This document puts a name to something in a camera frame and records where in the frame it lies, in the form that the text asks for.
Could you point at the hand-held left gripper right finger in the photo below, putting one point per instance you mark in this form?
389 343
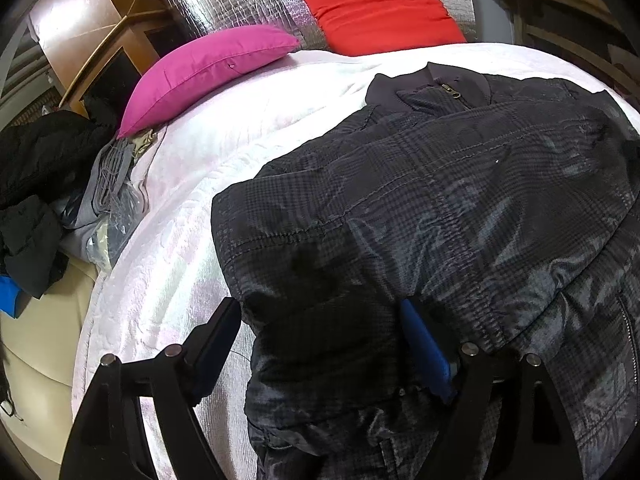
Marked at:
426 346

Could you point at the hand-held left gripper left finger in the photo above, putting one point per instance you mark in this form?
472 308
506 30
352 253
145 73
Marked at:
219 342

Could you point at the dark checkered jacket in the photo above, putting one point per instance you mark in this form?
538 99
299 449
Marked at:
425 185

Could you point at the grey clothes hangers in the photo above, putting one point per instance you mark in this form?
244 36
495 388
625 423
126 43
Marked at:
107 175

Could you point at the pile of black clothes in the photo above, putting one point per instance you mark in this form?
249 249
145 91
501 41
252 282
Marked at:
35 160

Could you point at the clear plastic bag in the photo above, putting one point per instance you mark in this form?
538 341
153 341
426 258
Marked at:
117 230

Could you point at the white fleece blanket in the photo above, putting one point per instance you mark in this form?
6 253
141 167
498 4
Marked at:
200 185

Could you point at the blue cloth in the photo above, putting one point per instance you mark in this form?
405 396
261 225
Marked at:
10 297

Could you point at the pink pillow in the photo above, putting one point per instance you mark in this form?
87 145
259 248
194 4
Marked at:
210 70

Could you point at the red pillow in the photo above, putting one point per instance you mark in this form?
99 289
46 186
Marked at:
385 7

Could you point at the wooden shelf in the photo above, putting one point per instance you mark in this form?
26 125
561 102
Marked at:
565 20

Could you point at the wooden cabinet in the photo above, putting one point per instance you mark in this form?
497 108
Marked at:
75 15

